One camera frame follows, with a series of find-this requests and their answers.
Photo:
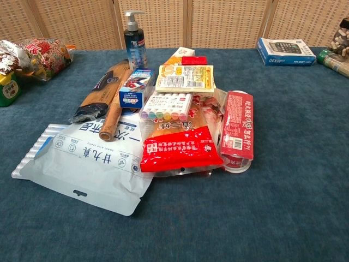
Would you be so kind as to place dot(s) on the orange and white carton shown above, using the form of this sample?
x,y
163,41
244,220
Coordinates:
x,y
180,53

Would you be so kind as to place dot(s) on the brown wooden rolling pin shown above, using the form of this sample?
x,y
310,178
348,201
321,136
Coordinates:
x,y
111,120

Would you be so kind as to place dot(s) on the yellow and green container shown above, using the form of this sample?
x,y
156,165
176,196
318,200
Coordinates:
x,y
9,91

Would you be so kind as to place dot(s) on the brown and white snack bag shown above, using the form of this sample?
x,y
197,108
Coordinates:
x,y
11,58

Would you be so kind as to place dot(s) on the red foil packet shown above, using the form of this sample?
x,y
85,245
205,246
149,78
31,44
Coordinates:
x,y
180,150

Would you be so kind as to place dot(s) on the pastel highlighter marker pack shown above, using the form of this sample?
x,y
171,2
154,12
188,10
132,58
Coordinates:
x,y
166,107

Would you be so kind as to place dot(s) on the woven folding screen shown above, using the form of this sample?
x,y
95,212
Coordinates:
x,y
223,21

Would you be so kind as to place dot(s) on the spaghetti packet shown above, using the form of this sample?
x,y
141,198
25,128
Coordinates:
x,y
101,90

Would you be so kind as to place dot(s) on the blue carpet table cover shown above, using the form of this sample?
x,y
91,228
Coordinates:
x,y
272,204

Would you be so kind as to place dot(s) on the green cap spice bottle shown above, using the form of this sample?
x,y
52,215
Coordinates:
x,y
331,61

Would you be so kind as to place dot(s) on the dark blue pump bottle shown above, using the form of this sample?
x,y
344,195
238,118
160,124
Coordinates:
x,y
135,43

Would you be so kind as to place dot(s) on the large white resealable bag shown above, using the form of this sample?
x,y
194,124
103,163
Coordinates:
x,y
81,169

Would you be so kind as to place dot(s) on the yellow white snack packet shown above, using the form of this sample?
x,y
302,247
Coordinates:
x,y
188,79

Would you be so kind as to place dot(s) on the red rectangular label tag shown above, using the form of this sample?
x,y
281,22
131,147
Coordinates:
x,y
194,60

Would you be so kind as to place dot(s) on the blue calculator box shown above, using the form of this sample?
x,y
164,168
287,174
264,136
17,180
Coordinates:
x,y
286,52

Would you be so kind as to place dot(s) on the blue toothpaste box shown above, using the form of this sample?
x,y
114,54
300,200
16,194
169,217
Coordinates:
x,y
136,87

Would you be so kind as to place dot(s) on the red patterned snack bag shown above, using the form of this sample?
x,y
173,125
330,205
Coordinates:
x,y
49,56

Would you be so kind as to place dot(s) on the red sleeve cup pack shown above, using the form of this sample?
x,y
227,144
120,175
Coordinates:
x,y
237,122

